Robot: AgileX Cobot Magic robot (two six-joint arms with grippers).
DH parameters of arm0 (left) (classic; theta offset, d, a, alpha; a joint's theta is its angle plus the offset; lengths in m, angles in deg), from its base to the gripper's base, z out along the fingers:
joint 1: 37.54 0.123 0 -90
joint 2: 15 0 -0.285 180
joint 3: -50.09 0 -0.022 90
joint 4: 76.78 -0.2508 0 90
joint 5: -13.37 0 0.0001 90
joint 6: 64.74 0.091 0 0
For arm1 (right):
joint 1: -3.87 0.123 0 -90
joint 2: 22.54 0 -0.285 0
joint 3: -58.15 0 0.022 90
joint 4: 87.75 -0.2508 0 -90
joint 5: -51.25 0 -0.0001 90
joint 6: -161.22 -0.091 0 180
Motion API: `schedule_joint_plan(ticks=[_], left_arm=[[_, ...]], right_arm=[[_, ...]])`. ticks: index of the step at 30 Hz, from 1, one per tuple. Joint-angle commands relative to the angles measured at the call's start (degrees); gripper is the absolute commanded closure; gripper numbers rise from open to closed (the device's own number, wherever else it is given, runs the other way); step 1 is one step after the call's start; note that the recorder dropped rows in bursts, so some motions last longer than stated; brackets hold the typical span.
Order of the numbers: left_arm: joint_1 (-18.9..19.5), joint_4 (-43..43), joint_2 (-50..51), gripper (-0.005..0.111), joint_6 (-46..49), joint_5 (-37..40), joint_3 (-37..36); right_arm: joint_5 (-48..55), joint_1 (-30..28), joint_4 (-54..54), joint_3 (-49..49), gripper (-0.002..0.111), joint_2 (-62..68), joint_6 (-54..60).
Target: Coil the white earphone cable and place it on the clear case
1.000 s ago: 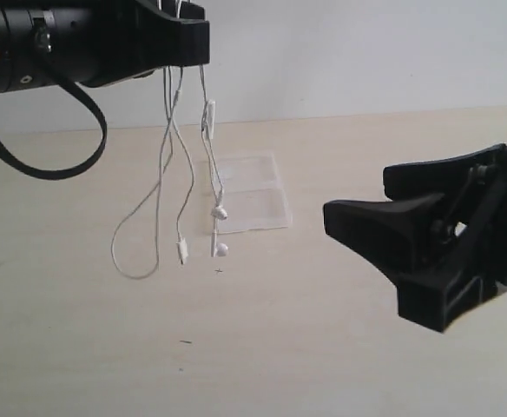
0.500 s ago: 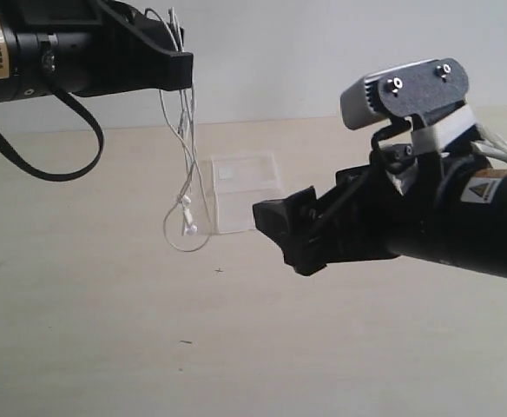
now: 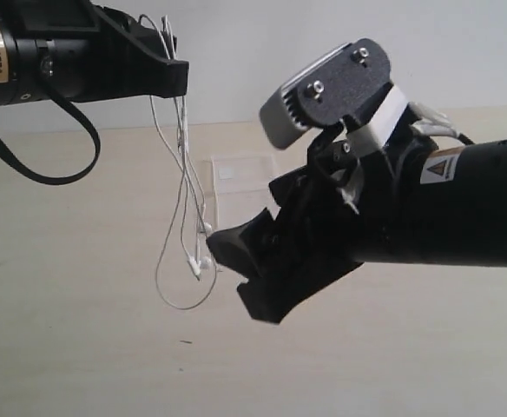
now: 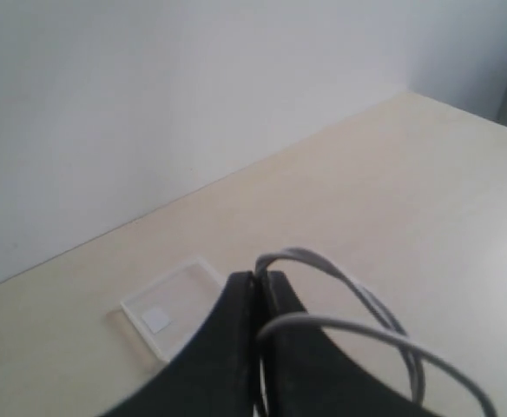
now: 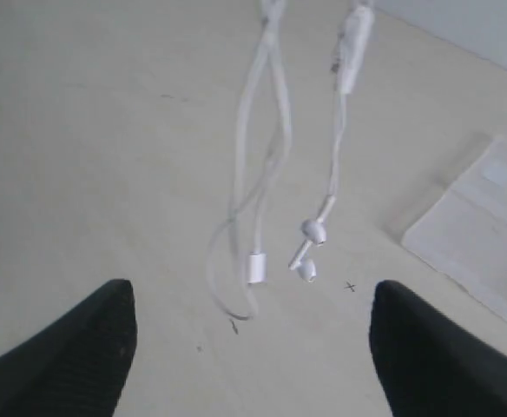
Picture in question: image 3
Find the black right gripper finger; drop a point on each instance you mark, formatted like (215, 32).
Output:
(250, 249)
(270, 299)

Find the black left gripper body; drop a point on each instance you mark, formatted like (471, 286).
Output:
(52, 42)

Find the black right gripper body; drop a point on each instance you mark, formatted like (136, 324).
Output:
(337, 200)

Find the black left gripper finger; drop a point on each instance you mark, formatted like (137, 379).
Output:
(116, 77)
(144, 39)

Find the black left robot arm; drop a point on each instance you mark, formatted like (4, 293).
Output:
(86, 51)

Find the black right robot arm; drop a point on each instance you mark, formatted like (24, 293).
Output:
(414, 204)

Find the clear plastic storage box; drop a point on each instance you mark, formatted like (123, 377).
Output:
(236, 187)

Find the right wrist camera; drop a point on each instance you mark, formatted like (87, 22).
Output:
(350, 86)

